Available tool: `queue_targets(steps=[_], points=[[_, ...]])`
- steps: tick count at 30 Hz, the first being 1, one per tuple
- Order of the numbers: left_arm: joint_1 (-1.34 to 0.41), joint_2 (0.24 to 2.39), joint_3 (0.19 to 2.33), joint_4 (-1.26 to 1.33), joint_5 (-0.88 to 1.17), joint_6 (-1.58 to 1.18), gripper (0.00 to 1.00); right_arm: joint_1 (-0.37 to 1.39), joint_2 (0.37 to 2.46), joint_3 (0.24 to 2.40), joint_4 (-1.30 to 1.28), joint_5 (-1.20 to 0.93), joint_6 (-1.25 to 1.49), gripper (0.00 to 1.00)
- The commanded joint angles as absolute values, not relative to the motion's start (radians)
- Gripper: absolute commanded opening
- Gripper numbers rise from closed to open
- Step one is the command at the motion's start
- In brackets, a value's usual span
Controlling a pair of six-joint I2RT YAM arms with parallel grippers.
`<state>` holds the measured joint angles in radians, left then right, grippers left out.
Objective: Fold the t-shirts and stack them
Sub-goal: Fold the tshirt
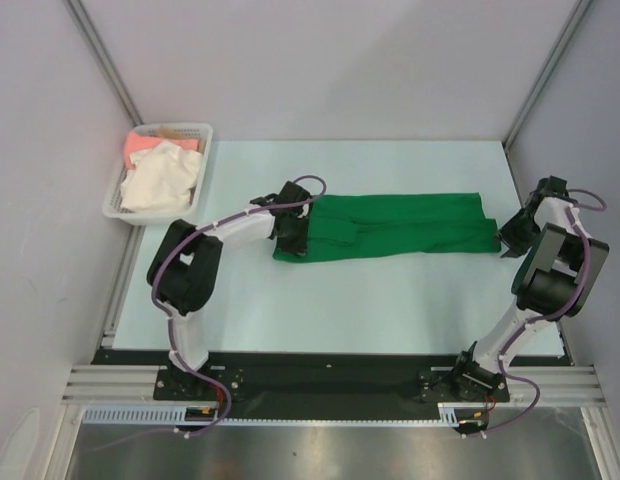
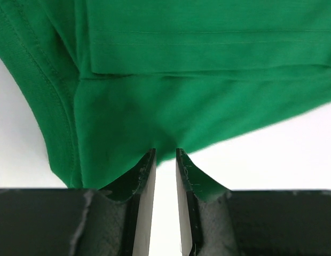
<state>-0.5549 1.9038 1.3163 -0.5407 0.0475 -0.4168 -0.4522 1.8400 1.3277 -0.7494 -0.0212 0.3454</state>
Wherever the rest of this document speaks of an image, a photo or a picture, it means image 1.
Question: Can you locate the green t shirt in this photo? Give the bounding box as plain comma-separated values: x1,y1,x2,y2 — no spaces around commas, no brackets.
273,193,501,264

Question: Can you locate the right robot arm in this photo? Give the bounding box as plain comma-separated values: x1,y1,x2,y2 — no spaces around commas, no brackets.
449,176,610,402

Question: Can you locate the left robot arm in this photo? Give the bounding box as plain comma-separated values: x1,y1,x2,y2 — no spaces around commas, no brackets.
147,180,501,400

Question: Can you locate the cream t shirt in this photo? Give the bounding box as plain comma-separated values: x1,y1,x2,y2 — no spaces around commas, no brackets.
120,141,204,213

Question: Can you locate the white plastic basket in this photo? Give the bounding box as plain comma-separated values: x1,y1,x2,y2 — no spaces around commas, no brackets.
102,122,213,226

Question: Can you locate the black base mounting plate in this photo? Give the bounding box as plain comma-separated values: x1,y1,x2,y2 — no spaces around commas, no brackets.
92,349,574,407

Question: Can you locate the brown t shirt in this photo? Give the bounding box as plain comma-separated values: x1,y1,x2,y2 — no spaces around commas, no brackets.
153,125,206,153

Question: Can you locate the pink t shirt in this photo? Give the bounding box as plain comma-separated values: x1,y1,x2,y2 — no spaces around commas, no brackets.
123,132,199,170

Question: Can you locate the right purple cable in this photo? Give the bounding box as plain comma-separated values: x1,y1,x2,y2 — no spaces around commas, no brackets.
459,188,606,439

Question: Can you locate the purple cable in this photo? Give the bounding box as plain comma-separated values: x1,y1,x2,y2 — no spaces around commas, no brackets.
87,174,327,451
459,188,606,439

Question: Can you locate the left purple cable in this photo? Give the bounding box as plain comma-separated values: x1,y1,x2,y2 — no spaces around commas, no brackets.
87,174,327,451

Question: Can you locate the slotted grey cable duct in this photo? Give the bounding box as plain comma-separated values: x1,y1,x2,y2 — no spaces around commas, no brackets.
83,404,490,428

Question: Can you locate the right vertical aluminium post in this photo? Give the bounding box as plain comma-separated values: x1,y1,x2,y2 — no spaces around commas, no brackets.
501,0,596,154

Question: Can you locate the vertical aluminium post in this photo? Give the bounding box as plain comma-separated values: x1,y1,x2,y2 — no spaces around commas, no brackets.
62,0,143,126
501,0,596,154

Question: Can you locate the left vertical aluminium post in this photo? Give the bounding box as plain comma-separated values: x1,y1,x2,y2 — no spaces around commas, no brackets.
62,0,143,126

